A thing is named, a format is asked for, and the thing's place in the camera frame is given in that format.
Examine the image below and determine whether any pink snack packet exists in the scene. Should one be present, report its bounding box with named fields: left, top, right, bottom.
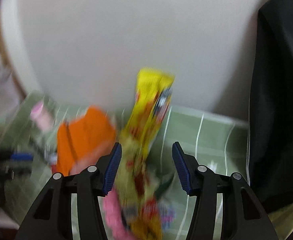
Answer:
left=103, top=188, right=135, bottom=240

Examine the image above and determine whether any yellow green snack wrapper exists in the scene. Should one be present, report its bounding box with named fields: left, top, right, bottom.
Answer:
left=115, top=68, right=175, bottom=239

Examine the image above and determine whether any orange snack bag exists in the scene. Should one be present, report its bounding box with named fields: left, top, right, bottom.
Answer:
left=56, top=106, right=116, bottom=176

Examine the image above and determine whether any black Hello Kitty pillow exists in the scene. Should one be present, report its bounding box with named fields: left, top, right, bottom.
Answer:
left=247, top=0, right=293, bottom=213

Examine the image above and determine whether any green grid bedsheet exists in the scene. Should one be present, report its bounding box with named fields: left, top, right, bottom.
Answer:
left=0, top=90, right=293, bottom=240

